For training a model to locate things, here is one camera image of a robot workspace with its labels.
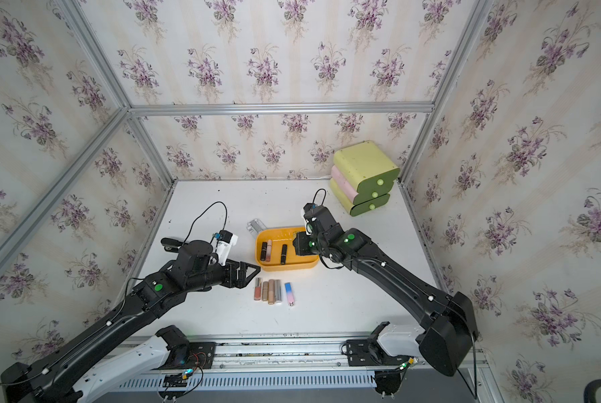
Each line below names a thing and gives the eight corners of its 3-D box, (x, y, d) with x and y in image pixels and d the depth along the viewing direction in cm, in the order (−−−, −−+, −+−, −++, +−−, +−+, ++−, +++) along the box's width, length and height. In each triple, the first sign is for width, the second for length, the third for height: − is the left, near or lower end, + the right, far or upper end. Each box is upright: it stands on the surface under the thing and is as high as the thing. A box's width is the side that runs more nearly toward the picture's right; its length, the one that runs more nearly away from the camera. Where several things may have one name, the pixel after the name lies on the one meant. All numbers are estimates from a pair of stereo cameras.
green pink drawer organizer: (350, 221, 107) (360, 186, 90) (327, 188, 120) (331, 151, 103) (387, 207, 112) (402, 171, 95) (361, 177, 125) (370, 140, 108)
